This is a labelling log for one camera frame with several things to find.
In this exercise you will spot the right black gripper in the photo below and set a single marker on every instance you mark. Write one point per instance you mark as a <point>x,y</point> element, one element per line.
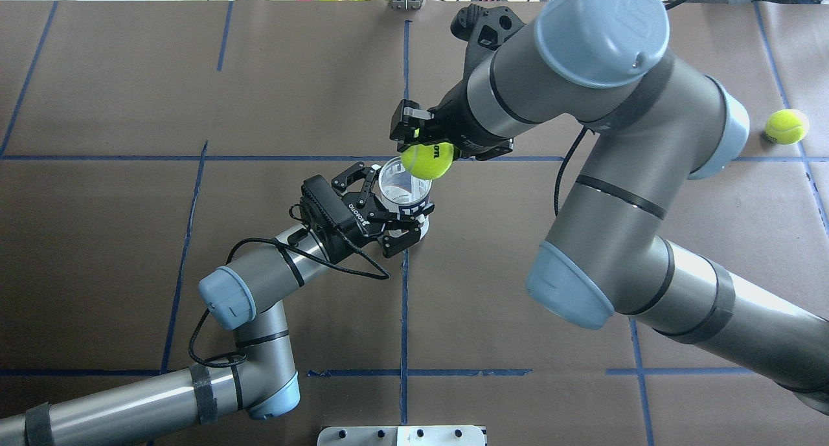
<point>461,119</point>

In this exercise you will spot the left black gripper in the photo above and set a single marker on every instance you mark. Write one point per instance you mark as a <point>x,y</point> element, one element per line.
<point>350,226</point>

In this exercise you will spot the yellow tennis ball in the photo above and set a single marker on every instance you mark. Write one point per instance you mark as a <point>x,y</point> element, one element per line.
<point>786,126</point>
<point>428,162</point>

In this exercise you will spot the clear tennis ball can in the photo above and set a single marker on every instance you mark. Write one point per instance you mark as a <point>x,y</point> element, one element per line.
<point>403,194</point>

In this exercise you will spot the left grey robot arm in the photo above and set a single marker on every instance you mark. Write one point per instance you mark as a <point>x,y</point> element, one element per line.
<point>240,349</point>

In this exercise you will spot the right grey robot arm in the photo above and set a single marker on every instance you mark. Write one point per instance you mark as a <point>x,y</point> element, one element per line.
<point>660,122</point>

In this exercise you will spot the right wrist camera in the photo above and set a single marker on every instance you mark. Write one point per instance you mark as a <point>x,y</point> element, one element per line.
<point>485,28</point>

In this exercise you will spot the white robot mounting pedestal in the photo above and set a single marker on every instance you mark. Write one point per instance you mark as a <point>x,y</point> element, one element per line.
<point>403,435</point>

